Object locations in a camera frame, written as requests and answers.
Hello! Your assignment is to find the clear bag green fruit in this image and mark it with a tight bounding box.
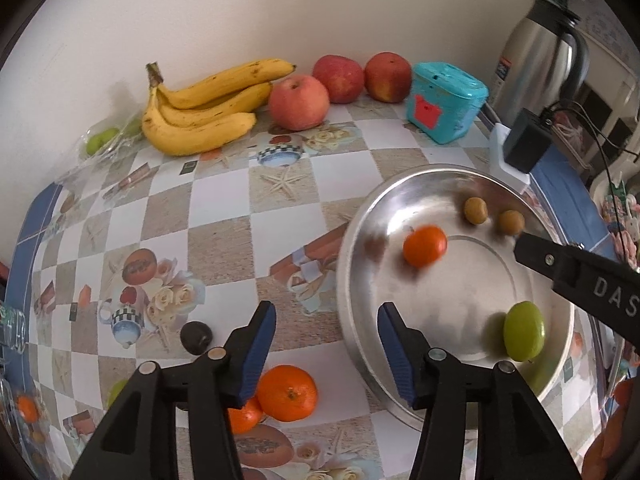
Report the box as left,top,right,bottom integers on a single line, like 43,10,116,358
77,113,142,162

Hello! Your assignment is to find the green guava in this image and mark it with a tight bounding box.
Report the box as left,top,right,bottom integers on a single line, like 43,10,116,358
502,301,546,362
106,378,128,408

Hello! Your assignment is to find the black power adapter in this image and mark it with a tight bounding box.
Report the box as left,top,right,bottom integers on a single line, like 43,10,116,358
502,108,552,174

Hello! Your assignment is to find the orange tangerine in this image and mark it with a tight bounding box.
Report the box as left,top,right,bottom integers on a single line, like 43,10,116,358
228,396,264,436
402,226,448,269
256,365,319,422

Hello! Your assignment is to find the red apple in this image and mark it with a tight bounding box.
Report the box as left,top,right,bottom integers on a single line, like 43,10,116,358
364,52,412,104
312,54,364,104

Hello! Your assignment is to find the clear glass mug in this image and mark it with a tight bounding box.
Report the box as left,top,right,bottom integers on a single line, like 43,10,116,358
0,302,28,354

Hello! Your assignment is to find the large steel plate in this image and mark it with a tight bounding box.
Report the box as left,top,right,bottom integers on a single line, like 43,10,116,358
336,165,575,429

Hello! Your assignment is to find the brown longan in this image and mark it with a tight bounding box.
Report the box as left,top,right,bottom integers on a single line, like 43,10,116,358
463,196,488,226
498,209,525,236

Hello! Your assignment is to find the right red apple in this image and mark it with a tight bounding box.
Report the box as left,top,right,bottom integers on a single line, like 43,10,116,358
364,52,412,104

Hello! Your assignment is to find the clear fruit container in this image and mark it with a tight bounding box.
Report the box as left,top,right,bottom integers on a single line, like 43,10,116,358
1,378,51,466

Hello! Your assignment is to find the dark plum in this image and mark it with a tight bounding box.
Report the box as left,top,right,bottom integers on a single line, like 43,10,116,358
180,321,213,356

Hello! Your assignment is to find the teal toy box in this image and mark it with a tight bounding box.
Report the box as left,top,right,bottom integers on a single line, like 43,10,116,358
407,62,489,145

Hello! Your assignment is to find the middle red apple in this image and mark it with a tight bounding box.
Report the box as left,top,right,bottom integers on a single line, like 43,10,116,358
312,54,364,104

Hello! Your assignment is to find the steel thermos kettle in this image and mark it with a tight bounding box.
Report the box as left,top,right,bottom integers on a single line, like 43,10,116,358
488,0,590,127

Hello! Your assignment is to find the black cable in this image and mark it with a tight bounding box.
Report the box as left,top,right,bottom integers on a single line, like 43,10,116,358
544,98,640,212

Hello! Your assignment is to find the front pink apple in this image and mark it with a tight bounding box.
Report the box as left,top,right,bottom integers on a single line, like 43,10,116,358
268,75,330,131

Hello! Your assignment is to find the yellow banana bunch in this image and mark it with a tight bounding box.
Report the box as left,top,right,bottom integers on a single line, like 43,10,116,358
142,58,296,156

